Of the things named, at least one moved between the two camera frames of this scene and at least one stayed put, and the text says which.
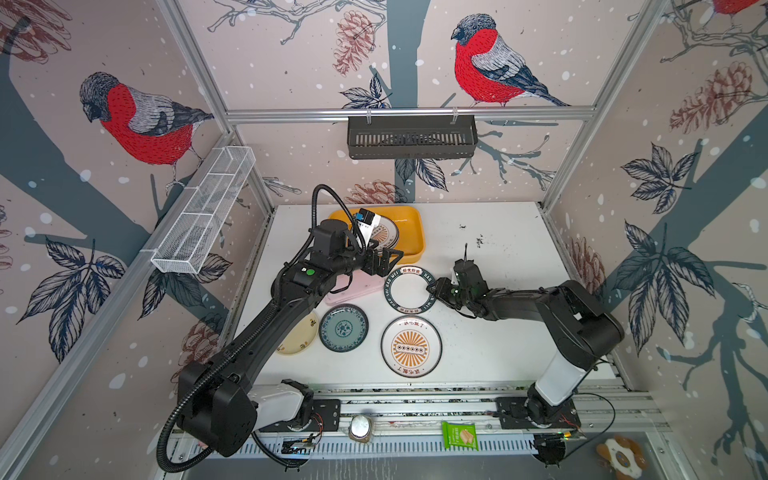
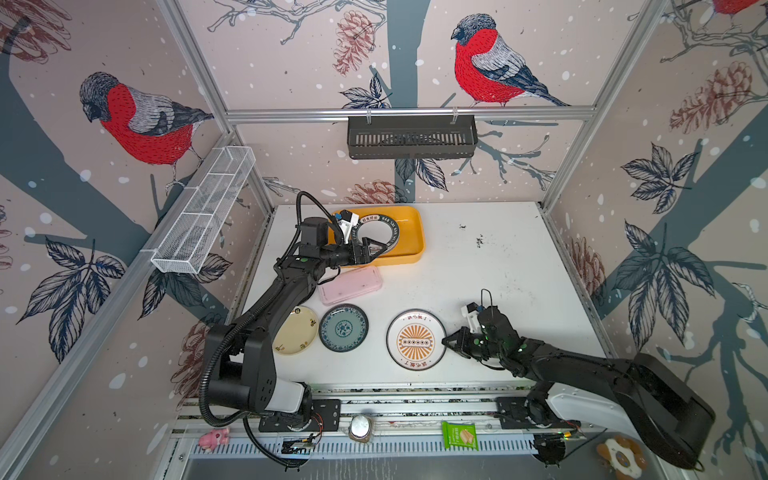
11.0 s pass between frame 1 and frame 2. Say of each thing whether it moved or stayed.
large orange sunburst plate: moved
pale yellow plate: stayed
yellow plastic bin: stayed
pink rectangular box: stayed
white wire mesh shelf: stayed
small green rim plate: moved
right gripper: moved
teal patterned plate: stayed
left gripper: moved
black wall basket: stayed
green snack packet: stayed
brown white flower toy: stayed
